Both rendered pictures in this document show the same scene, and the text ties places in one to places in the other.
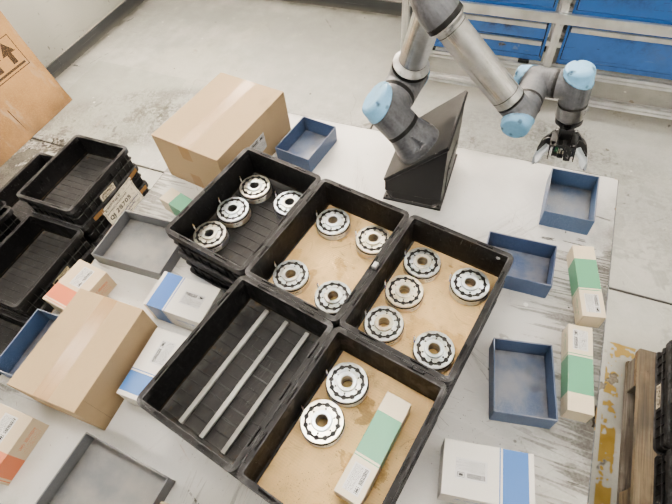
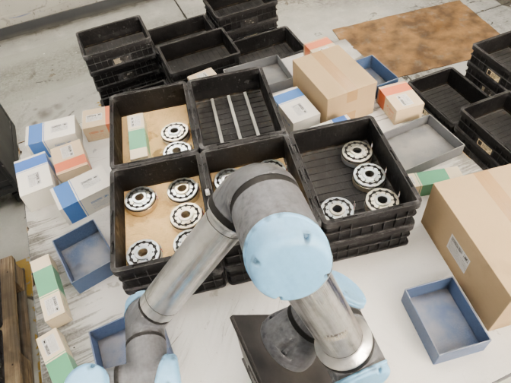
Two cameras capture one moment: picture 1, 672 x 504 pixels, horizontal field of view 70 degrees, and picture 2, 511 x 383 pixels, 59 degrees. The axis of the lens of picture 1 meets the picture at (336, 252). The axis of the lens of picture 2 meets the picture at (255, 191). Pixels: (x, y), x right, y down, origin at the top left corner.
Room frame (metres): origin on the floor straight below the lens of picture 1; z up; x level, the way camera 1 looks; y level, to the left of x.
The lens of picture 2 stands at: (1.42, -0.64, 1.99)
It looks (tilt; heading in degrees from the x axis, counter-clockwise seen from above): 50 degrees down; 135
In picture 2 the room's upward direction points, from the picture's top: 7 degrees counter-clockwise
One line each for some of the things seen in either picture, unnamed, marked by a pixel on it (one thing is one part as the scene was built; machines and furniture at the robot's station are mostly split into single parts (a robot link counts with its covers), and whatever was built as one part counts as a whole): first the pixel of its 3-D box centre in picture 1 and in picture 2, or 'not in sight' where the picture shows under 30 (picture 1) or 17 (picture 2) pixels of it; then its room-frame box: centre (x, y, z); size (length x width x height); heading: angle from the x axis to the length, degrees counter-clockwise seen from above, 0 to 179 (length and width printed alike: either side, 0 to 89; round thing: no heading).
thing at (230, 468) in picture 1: (238, 363); (233, 106); (0.47, 0.27, 0.92); 0.40 x 0.30 x 0.02; 141
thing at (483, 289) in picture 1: (470, 283); (143, 253); (0.63, -0.34, 0.86); 0.10 x 0.10 x 0.01
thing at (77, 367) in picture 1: (92, 357); (332, 86); (0.61, 0.71, 0.78); 0.30 x 0.22 x 0.16; 153
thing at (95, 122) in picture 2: not in sight; (104, 122); (-0.09, 0.03, 0.74); 0.16 x 0.12 x 0.07; 52
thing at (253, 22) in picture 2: not in sight; (242, 31); (-0.47, 1.34, 0.37); 0.40 x 0.30 x 0.45; 62
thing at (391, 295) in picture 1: (404, 291); (185, 215); (0.64, -0.17, 0.86); 0.10 x 0.10 x 0.01
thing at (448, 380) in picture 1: (428, 291); (160, 208); (0.59, -0.22, 0.92); 0.40 x 0.30 x 0.02; 141
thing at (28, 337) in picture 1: (41, 349); (369, 77); (0.68, 0.90, 0.74); 0.20 x 0.15 x 0.07; 153
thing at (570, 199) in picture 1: (569, 200); not in sight; (0.96, -0.78, 0.74); 0.20 x 0.15 x 0.07; 152
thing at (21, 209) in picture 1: (47, 200); not in sight; (1.80, 1.43, 0.26); 0.40 x 0.30 x 0.23; 152
